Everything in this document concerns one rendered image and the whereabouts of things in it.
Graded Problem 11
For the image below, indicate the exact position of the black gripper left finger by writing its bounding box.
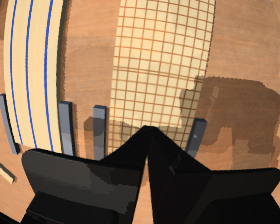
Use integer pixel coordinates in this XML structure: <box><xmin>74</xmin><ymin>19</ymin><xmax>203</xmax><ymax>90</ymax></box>
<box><xmin>22</xmin><ymin>125</ymin><xmax>151</xmax><ymax>224</ymax></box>

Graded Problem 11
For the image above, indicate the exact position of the beige grid-patterned strip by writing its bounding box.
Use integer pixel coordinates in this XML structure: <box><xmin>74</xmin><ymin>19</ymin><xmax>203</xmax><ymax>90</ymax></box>
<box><xmin>108</xmin><ymin>0</ymin><xmax>214</xmax><ymax>153</ymax></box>

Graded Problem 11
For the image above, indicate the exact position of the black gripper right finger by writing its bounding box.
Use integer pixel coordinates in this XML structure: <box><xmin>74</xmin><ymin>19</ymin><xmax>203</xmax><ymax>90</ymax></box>
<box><xmin>147</xmin><ymin>127</ymin><xmax>280</xmax><ymax>224</ymax></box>

